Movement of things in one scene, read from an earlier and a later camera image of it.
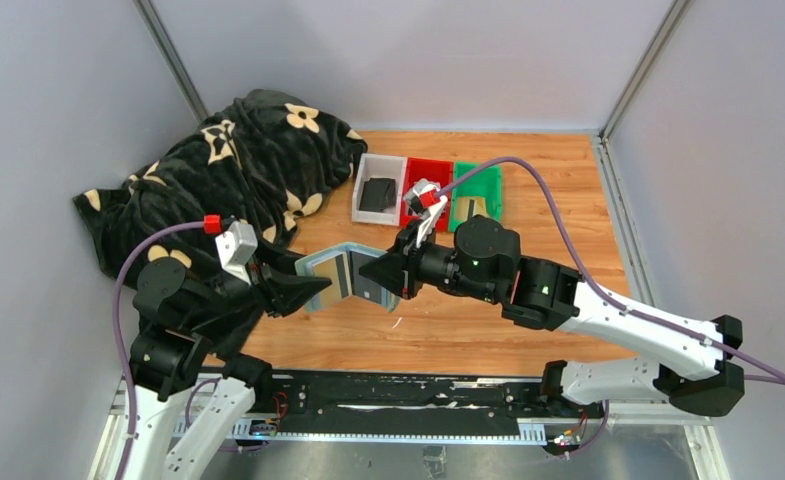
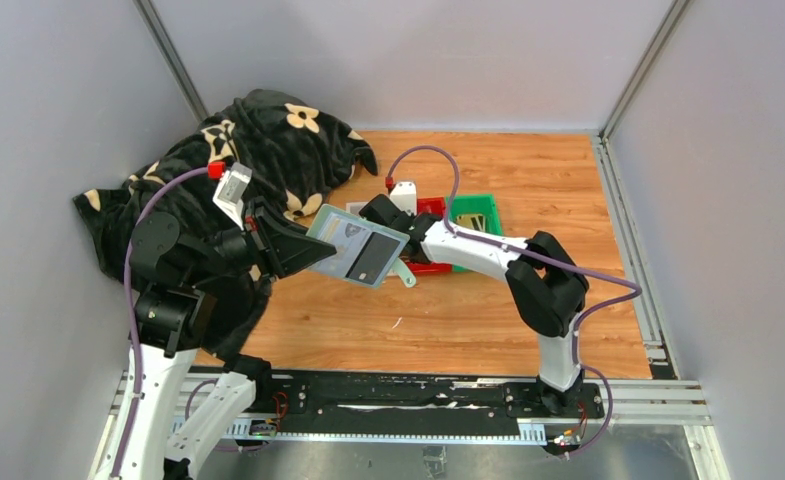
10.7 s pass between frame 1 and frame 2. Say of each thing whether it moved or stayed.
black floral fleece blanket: stayed
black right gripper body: moved
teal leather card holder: moved
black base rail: stayed
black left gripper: moved
